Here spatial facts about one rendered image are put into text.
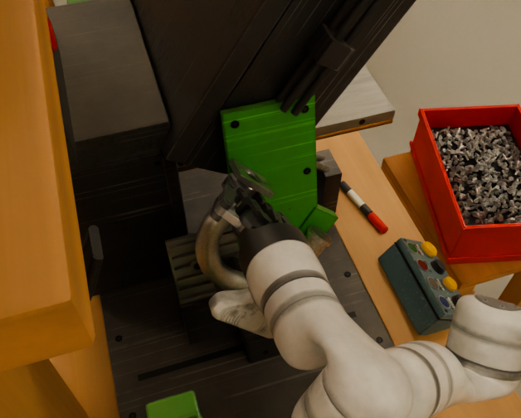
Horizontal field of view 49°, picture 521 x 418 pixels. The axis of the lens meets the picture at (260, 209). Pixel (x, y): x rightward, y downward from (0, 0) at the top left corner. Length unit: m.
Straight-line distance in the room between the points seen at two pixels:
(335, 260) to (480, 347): 0.35
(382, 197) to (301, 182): 0.36
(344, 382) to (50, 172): 0.27
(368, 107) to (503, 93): 2.01
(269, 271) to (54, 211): 0.33
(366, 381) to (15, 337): 0.27
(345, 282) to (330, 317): 0.48
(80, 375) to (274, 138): 0.48
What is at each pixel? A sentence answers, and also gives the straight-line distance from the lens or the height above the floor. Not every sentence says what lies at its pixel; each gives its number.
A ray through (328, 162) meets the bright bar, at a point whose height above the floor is 1.01.
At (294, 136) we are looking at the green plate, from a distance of 0.71.
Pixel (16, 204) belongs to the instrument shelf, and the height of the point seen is 1.54.
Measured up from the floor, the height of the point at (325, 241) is 1.09.
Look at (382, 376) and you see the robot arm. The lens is 0.44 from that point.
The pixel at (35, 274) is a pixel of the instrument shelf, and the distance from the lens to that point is 0.23.
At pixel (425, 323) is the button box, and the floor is 0.93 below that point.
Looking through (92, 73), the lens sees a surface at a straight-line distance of 0.81.
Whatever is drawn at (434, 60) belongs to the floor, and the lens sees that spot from 2.97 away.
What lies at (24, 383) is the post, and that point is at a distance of 0.62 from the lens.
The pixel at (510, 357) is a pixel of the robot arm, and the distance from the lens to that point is 0.73.
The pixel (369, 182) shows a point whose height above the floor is 0.90.
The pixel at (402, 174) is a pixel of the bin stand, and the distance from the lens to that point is 1.27.
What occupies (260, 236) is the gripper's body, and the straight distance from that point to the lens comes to 0.57.
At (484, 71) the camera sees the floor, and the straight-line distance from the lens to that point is 2.98.
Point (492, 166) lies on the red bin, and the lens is 1.24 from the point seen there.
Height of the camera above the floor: 1.72
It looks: 52 degrees down
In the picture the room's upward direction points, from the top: straight up
